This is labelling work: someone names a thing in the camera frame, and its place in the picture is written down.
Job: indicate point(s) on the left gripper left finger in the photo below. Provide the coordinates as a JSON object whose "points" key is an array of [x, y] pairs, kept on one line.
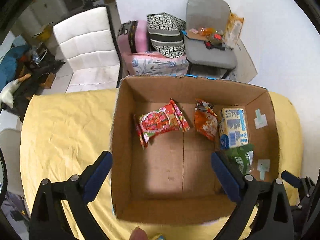
{"points": [[48, 219]]}

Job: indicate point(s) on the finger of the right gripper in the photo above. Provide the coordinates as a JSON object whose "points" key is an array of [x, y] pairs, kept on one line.
{"points": [[291, 177]]}

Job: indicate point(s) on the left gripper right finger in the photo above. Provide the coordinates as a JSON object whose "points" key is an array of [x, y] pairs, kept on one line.
{"points": [[273, 219]]}

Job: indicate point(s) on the green snack packet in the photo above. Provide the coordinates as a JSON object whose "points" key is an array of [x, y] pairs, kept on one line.
{"points": [[242, 157]]}

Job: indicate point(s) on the cream blue tissue pack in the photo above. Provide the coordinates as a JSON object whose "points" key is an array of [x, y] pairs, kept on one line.
{"points": [[232, 128]]}

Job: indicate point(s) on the orange panda snack packet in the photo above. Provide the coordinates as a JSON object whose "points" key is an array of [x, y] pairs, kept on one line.
{"points": [[205, 119]]}

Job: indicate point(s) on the red snack packet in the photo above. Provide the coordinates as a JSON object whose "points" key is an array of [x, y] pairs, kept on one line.
{"points": [[166, 119]]}

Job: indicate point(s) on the person's hand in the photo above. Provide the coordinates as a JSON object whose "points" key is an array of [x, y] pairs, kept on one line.
{"points": [[138, 234]]}

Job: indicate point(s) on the yellow tablecloth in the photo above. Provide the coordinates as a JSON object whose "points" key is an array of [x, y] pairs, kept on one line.
{"points": [[56, 143]]}

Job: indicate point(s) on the light blue long packet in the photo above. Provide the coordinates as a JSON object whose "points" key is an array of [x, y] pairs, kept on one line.
{"points": [[158, 237]]}

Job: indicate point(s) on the white goose plush toy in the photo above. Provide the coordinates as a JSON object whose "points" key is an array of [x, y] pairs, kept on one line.
{"points": [[8, 91]]}

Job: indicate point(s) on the cardboard box with milk print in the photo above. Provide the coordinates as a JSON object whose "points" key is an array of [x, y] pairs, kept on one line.
{"points": [[172, 181]]}

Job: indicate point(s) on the blue cushion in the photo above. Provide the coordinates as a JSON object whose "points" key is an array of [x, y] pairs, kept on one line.
{"points": [[9, 64]]}

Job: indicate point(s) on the orange white bag on chair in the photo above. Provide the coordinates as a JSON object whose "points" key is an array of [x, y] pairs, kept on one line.
{"points": [[233, 30]]}

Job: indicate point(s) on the floral pink storage box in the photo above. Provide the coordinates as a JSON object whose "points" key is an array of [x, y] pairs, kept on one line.
{"points": [[154, 63]]}

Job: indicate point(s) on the white padded chair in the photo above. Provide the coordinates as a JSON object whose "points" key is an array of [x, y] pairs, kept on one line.
{"points": [[88, 43]]}

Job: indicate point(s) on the grey chair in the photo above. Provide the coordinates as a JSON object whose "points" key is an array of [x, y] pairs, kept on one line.
{"points": [[206, 22]]}

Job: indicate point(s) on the black white patterned bag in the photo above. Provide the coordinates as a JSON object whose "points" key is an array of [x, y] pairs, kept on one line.
{"points": [[165, 34]]}

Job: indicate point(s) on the pink suitcase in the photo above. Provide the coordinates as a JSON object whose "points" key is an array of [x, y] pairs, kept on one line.
{"points": [[133, 37]]}

